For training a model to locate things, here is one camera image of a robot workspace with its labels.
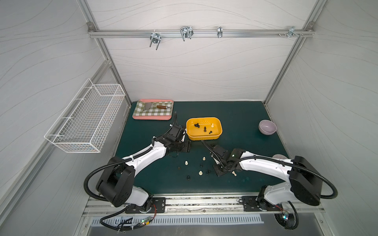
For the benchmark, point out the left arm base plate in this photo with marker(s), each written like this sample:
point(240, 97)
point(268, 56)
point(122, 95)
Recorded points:
point(154, 204)

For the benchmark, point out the pink striped plate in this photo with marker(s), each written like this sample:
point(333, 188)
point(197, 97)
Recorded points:
point(279, 156)

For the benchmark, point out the yellow plastic storage box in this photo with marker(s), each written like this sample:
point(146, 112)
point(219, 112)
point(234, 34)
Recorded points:
point(208, 128)

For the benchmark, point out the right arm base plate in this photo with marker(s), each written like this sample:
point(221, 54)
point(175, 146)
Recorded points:
point(250, 204)

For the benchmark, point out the metal hook small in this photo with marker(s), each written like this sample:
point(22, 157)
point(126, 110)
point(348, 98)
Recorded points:
point(219, 32)

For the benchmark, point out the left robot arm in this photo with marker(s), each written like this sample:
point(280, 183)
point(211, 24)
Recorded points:
point(116, 183)

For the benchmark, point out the metal hook clamp middle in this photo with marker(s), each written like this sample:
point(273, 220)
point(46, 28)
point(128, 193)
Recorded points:
point(186, 32)

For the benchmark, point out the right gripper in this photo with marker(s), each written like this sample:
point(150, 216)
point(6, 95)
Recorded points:
point(218, 155)

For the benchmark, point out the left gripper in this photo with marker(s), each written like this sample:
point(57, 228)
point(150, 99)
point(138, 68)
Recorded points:
point(179, 143)

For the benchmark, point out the green checkered cloth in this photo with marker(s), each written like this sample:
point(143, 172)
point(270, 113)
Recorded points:
point(138, 112)

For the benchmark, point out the pink tray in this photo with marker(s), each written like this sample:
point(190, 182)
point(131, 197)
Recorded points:
point(158, 118)

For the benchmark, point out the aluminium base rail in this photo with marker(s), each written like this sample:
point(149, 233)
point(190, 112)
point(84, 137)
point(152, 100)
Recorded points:
point(184, 204)

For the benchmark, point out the aluminium crossbar rail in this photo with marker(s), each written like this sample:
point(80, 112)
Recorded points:
point(198, 33)

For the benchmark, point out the purple bowl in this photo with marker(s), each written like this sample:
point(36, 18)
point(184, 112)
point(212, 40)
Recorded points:
point(267, 127)

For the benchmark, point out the metal hook clamp right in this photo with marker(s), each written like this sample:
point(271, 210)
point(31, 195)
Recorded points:
point(291, 33)

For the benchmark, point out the white wire basket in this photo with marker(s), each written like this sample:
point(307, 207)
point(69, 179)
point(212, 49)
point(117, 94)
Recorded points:
point(85, 123)

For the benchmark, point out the wooden handled spatula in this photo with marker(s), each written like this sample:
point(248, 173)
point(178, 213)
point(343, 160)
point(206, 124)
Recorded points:
point(150, 105)

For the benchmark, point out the metal hook clamp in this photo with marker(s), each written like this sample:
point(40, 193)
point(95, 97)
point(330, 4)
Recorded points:
point(186, 32)
point(291, 33)
point(155, 38)

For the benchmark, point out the metal hook clamp left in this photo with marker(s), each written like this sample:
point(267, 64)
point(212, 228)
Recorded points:
point(155, 38)

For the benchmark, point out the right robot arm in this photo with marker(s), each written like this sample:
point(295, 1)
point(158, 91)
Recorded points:
point(299, 182)

